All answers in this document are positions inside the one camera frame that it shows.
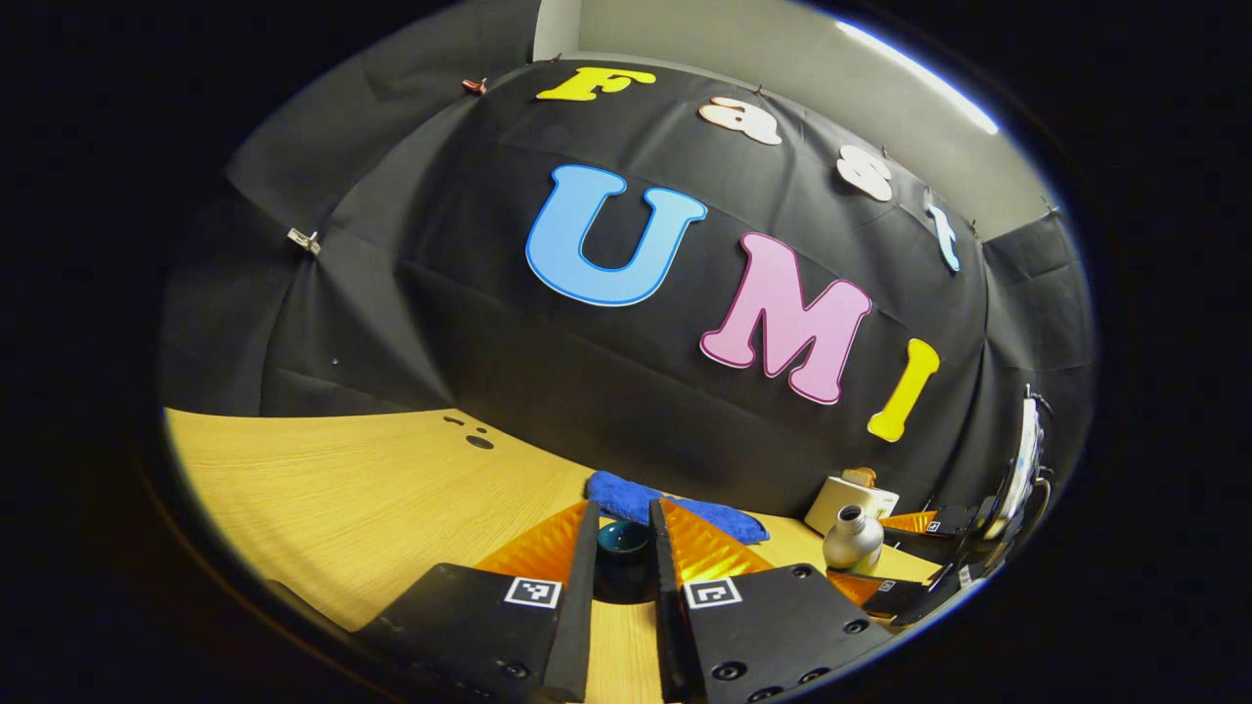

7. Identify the silver green label water bottle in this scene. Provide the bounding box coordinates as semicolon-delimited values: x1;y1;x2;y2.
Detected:
822;505;886;577

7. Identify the white toaster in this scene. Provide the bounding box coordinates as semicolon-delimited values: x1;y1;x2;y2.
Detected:
804;474;900;537

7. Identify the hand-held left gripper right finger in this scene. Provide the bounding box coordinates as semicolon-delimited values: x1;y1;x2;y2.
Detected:
649;499;896;704

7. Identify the blue towel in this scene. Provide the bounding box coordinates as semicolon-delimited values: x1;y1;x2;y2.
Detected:
586;470;771;546

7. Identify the black backdrop cloth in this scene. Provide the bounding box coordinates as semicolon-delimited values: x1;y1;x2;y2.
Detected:
158;0;1095;529

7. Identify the teal teacup lid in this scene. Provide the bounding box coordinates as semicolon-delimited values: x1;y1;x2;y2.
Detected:
595;519;654;603

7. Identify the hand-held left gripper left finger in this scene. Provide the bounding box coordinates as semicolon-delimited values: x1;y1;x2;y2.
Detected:
352;501;600;704

